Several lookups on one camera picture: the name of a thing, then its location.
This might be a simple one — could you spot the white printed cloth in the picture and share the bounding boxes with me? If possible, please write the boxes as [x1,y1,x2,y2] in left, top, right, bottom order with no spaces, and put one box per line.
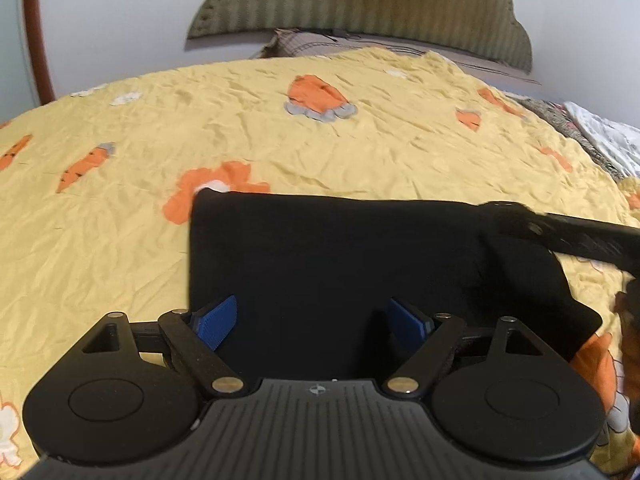
[564,101,640,177]

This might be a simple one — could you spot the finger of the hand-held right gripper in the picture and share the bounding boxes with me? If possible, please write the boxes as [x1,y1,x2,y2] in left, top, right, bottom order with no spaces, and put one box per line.
[479,201,640,277]

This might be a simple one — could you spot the grey patterned cloth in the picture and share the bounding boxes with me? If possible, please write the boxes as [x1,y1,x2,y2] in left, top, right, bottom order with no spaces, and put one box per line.
[517,96,628,180]

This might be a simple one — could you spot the person's right forearm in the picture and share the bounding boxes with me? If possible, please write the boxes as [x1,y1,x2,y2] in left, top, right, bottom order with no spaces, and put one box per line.
[614,279,640,443]

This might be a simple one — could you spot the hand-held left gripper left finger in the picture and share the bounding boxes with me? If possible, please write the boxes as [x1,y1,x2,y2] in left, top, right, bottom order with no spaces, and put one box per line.
[82,295,246,397]

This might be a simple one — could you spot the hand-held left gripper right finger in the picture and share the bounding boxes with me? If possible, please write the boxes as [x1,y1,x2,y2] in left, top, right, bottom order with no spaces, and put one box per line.
[382,297,553,398]

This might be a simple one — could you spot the grey plaid pillow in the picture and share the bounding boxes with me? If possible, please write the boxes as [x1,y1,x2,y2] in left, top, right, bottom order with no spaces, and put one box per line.
[250,28,541,86]

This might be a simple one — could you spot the brown wooden door frame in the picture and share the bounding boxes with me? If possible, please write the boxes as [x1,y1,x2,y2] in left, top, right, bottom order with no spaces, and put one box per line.
[20,0,57,107]

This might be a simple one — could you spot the yellow carrot print blanket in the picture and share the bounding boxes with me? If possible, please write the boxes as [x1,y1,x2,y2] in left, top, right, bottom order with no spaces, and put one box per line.
[0,47,640,480]

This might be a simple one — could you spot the olive padded headboard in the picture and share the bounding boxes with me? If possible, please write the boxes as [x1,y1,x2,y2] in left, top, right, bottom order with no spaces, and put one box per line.
[186,0,533,73]

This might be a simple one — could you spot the black pants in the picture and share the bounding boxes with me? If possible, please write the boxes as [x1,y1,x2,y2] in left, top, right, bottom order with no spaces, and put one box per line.
[187,190,603,381]

